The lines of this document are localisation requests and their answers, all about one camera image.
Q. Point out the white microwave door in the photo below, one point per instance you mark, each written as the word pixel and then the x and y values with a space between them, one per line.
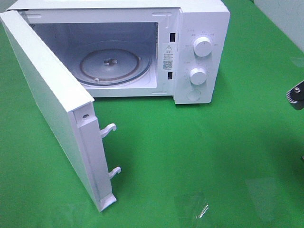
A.
pixel 66 106

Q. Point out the glass microwave turntable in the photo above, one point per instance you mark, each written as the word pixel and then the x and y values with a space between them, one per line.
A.
pixel 110 63

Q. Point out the white microwave oven body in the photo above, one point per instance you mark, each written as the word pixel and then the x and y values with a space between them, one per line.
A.
pixel 168 26

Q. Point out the round microwave door button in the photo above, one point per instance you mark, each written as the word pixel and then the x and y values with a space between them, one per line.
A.
pixel 194 95

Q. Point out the white wall panel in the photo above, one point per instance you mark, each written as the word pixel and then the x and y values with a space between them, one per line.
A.
pixel 288 15

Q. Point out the clear tape patch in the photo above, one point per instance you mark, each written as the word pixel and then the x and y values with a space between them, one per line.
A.
pixel 191 205

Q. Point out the white microwave knob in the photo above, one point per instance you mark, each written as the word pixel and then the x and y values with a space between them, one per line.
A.
pixel 198 76
pixel 202 46

